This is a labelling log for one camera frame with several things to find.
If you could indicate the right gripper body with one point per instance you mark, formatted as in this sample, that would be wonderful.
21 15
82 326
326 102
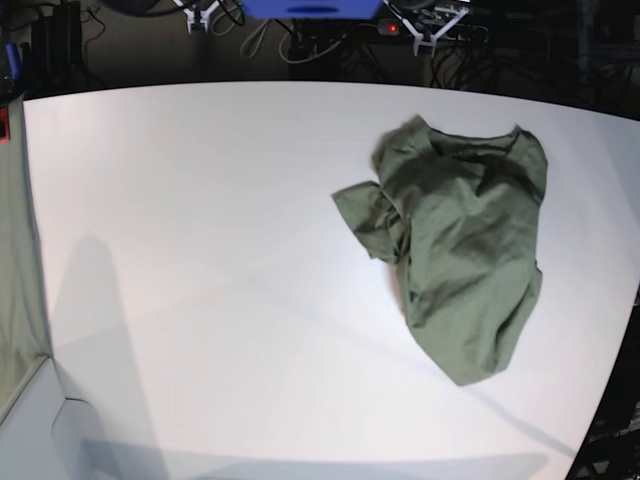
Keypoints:
198 17

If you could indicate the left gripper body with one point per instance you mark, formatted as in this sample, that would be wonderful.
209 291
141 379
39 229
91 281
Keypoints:
428 9

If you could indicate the olive green t-shirt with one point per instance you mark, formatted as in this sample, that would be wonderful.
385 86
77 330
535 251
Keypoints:
457 219

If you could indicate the black power strip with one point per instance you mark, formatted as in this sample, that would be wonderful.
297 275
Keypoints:
428 30

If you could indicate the blue box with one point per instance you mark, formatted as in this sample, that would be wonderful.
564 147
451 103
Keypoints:
312 9

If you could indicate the black case on floor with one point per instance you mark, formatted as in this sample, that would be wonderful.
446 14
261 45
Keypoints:
56 42

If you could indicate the red black clamp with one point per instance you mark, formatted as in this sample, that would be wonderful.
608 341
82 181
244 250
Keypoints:
4 125

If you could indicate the grey curtain cloth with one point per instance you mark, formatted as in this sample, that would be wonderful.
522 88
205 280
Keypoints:
25 334

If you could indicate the blue handled tool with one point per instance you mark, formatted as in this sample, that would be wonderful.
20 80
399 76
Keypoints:
14 60

